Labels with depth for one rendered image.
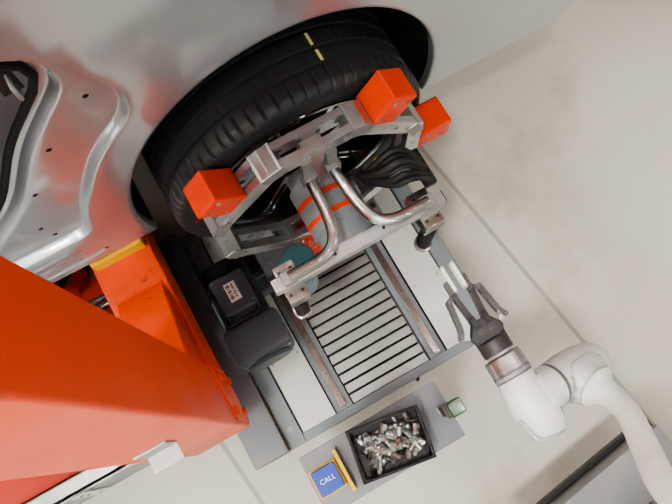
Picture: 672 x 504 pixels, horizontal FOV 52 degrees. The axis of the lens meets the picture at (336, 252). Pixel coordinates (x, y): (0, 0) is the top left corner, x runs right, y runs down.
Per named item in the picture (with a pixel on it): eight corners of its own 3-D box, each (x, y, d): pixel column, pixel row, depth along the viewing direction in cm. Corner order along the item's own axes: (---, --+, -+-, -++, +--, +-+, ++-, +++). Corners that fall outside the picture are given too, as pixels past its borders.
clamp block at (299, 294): (292, 264, 156) (291, 258, 151) (312, 298, 154) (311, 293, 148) (272, 274, 155) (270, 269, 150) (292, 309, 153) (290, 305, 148)
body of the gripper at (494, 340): (481, 364, 160) (459, 330, 162) (512, 346, 161) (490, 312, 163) (487, 361, 153) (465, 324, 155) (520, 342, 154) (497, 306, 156)
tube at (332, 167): (392, 134, 155) (395, 113, 145) (437, 205, 151) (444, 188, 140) (323, 170, 153) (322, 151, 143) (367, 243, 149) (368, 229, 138)
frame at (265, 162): (397, 163, 196) (417, 63, 144) (409, 182, 195) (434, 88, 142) (226, 255, 190) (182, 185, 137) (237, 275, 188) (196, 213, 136)
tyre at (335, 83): (420, 6, 177) (226, -32, 127) (470, 78, 172) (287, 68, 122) (279, 160, 218) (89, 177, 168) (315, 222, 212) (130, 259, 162)
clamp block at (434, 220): (422, 193, 160) (425, 185, 155) (443, 226, 158) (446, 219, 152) (403, 203, 159) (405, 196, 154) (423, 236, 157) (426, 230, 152)
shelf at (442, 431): (432, 380, 196) (433, 379, 193) (464, 435, 192) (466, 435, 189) (298, 458, 191) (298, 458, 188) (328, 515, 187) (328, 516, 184)
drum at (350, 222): (334, 169, 174) (333, 146, 161) (377, 240, 169) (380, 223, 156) (285, 195, 173) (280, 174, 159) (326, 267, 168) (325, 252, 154)
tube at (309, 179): (314, 175, 153) (312, 156, 143) (358, 248, 148) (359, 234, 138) (243, 212, 151) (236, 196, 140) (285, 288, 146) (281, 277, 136)
